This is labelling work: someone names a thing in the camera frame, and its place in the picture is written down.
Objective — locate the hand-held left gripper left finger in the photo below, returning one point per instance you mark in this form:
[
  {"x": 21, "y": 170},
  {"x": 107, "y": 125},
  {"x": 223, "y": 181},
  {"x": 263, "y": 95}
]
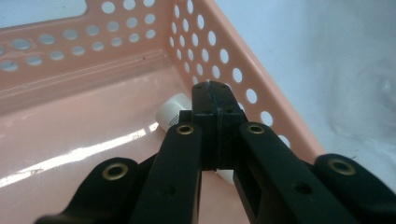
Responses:
[{"x": 177, "y": 174}]

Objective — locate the small white dropper bottle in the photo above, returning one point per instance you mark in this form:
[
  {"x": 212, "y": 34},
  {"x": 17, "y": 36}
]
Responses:
[{"x": 171, "y": 112}]

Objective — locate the pink perforated plastic basket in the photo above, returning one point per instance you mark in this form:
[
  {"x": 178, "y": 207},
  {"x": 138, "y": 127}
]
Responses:
[{"x": 77, "y": 124}]

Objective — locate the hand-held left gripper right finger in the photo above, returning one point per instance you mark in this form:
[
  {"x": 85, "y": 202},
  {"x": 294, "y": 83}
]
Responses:
[{"x": 274, "y": 174}]

